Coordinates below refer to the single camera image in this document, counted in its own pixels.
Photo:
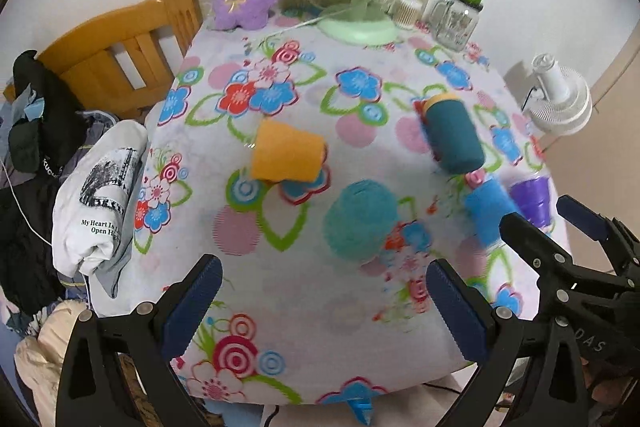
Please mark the blue plastic cup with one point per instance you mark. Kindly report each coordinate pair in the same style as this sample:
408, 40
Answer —
486, 205

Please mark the white standing fan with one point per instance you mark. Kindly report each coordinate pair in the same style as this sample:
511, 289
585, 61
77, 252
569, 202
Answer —
560, 102

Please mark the glass jar mug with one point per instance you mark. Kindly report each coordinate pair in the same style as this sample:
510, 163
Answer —
452, 23

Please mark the floral tablecloth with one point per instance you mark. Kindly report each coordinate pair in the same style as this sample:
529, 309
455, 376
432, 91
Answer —
292, 323

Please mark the cotton swab container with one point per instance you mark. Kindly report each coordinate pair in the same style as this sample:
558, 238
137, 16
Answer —
406, 13

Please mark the purple plastic cup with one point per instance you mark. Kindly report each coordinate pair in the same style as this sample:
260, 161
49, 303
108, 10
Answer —
532, 197

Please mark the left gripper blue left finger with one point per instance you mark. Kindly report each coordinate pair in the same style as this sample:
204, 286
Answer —
184, 305

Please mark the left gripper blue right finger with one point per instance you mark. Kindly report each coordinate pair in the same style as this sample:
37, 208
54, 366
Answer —
462, 309

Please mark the white printed t-shirt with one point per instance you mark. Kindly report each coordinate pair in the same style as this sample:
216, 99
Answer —
93, 214

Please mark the teal beaded plastic cup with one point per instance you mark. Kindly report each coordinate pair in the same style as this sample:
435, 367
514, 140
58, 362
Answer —
358, 222

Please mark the black clothes pile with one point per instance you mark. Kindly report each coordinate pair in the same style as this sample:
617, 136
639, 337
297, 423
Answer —
46, 135

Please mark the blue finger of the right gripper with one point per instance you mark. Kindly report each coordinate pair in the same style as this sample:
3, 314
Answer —
553, 265
583, 218

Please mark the wooden chair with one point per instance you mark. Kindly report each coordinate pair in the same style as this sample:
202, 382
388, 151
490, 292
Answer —
114, 62

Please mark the dark teal cup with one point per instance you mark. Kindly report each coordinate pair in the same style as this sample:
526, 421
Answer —
451, 134

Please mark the orange plastic cup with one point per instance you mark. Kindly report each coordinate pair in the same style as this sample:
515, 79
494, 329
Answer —
284, 153

